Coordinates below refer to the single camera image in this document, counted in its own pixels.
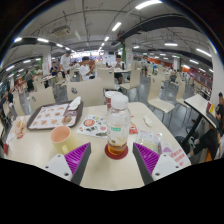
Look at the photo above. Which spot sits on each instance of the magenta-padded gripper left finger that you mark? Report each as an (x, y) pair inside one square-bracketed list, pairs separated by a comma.
[(58, 165)]

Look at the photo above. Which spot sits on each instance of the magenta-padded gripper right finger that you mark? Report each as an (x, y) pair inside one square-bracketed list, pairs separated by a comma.
[(165, 165)]

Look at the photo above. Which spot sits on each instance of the clear plastic bottle white cap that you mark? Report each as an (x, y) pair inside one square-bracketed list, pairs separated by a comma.
[(118, 126)]

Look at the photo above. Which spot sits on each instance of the white card with red print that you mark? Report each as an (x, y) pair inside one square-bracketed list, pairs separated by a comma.
[(178, 155)]

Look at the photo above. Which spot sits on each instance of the yellow mug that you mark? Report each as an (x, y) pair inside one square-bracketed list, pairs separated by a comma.
[(65, 143)]

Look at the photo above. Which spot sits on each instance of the clear plastic packet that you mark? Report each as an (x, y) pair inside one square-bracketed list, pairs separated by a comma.
[(148, 140)]

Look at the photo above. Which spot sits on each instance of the crumpled white tissue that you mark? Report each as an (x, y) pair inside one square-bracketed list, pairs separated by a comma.
[(147, 120)]

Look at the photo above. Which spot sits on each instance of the red sauce packet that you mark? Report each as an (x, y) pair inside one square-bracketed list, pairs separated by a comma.
[(133, 128)]

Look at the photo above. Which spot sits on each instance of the flat round red coaster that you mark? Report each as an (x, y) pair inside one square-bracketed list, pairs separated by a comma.
[(116, 157)]

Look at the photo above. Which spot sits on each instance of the printed paper tray liner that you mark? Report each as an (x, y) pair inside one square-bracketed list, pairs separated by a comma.
[(46, 116)]

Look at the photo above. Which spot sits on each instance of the printed paper flyer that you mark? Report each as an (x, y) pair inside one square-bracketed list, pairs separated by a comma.
[(91, 126)]

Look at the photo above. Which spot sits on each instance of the person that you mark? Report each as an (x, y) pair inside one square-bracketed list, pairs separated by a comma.
[(66, 63), (30, 80), (54, 69), (119, 66), (86, 70), (210, 140), (9, 97)]

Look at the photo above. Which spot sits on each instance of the dark food tray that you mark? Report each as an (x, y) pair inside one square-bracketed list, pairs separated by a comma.
[(79, 115)]

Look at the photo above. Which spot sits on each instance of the small red packet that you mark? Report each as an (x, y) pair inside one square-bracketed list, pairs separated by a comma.
[(5, 149)]

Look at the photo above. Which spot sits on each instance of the white paper napkin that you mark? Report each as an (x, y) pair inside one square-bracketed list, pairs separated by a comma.
[(74, 104)]

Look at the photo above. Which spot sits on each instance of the white table with black legs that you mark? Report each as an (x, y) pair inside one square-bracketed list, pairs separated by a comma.
[(198, 105)]

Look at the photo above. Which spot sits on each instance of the beige chairs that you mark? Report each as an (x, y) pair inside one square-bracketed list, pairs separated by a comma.
[(85, 93)]

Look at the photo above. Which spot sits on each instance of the ceiling air conditioner unit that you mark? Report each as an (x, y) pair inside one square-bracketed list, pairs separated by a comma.
[(60, 30)]

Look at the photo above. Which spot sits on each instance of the ceiling lights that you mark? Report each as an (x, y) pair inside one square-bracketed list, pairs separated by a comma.
[(148, 4)]

